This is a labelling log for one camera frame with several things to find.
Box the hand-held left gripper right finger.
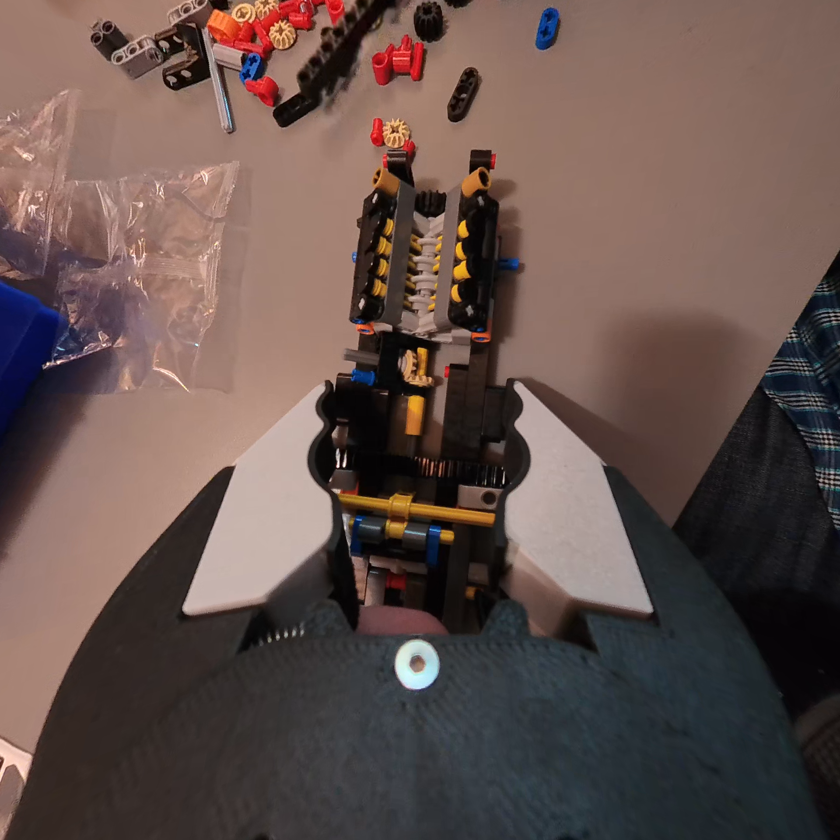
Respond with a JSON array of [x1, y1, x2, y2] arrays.
[[502, 378, 655, 636]]

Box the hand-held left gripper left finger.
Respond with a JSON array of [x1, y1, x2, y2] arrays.
[[182, 379, 361, 627]]

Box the lego engine car model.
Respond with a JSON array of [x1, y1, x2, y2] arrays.
[[328, 147, 522, 634]]

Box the long black lego beam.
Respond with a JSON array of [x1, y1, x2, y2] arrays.
[[272, 0, 398, 129]]

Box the grey lego axle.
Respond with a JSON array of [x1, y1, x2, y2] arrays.
[[202, 26, 236, 134]]

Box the black three-hole lego liftarm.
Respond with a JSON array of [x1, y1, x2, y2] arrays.
[[448, 66, 480, 123]]

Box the grey three-hole lego liftarm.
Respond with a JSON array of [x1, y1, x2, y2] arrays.
[[110, 36, 165, 81]]

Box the pile of mixed lego pieces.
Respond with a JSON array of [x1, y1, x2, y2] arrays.
[[167, 0, 427, 109]]

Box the dark double lego connector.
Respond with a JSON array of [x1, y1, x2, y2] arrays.
[[90, 20, 127, 61]]

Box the person's dark jeans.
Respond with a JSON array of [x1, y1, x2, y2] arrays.
[[672, 384, 840, 723]]

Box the large clear plastic bag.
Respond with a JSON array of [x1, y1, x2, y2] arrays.
[[42, 161, 240, 395]]

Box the person's plaid shirt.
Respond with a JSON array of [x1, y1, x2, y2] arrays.
[[763, 259, 840, 519]]

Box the blue box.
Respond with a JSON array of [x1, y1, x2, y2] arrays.
[[0, 279, 70, 447]]

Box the white slatted object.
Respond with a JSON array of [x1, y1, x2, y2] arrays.
[[0, 735, 34, 811]]

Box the small clear plastic bag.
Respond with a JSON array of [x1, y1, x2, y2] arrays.
[[0, 88, 81, 283]]

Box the black lego bracket piece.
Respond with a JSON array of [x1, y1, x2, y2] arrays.
[[154, 23, 210, 89]]

